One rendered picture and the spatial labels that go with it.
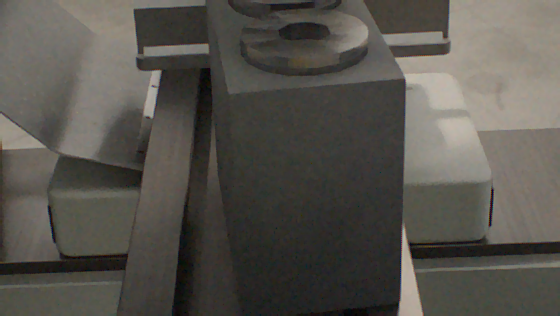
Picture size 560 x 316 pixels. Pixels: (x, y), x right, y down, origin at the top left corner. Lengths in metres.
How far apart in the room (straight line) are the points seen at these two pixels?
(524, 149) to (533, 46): 2.19
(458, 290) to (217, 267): 0.47
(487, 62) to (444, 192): 2.30
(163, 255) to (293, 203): 0.17
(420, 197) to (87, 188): 0.37
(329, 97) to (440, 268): 0.56
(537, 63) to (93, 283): 2.44
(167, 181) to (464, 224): 0.39
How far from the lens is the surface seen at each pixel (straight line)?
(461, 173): 1.21
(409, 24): 1.21
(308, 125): 0.72
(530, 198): 1.35
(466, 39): 3.66
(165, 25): 1.20
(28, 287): 1.27
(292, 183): 0.74
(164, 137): 1.06
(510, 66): 3.47
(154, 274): 0.86
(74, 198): 1.21
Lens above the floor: 1.43
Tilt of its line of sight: 29 degrees down
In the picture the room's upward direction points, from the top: 2 degrees counter-clockwise
